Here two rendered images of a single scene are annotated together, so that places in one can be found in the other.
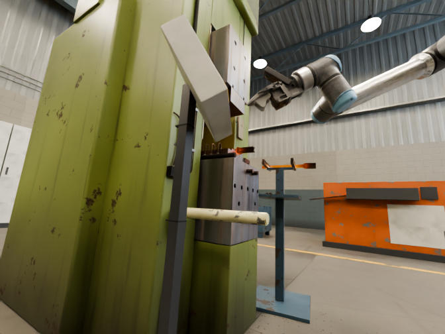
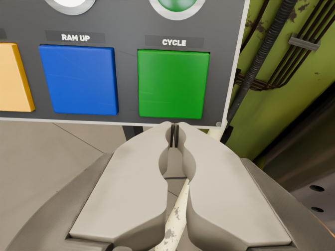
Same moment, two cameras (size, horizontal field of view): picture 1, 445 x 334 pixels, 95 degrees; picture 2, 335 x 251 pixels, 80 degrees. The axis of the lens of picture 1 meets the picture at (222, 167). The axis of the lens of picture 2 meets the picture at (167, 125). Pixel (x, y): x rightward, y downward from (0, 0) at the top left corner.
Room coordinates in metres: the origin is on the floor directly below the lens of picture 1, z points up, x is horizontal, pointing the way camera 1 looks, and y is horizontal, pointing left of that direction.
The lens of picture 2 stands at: (0.74, -0.16, 1.18)
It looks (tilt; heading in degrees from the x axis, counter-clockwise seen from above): 58 degrees down; 83
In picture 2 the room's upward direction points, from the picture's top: 4 degrees clockwise
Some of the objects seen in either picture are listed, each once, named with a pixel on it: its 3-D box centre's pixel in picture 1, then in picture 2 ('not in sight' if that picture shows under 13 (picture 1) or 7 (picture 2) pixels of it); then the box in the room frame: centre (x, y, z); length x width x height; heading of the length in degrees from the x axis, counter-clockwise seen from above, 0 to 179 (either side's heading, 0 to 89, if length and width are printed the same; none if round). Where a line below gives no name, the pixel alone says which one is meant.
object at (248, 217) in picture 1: (214, 215); (197, 174); (0.85, 0.02, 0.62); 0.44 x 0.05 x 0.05; 60
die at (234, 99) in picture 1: (210, 107); not in sight; (1.30, 0.10, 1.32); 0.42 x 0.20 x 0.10; 60
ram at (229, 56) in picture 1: (216, 78); not in sight; (1.34, 0.08, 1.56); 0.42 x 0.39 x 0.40; 60
